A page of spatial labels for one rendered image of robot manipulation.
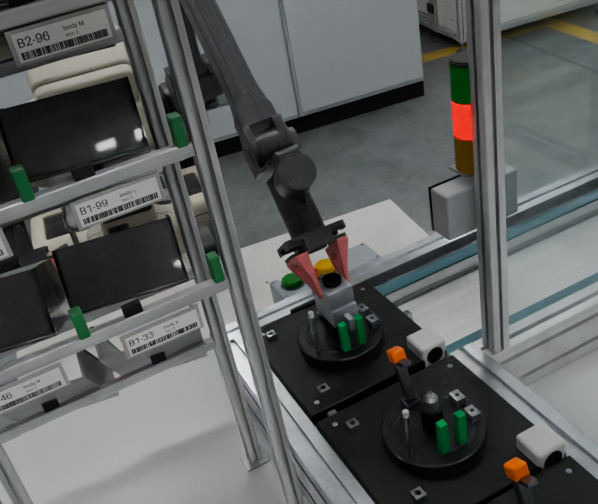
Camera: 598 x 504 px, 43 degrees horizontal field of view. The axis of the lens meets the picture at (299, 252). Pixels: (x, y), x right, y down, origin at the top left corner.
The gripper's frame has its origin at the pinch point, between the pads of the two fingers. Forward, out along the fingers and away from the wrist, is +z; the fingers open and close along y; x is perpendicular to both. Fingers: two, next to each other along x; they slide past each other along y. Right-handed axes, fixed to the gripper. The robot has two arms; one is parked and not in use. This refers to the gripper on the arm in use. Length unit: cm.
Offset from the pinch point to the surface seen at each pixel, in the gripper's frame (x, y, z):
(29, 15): -52, -32, -28
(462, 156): -23.1, 16.4, -8.3
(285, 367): 6.8, -10.4, 8.3
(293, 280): 22.5, 1.2, -5.2
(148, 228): -30.2, -26.8, -12.4
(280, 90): 271, 111, -125
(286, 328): 13.6, -5.9, 2.5
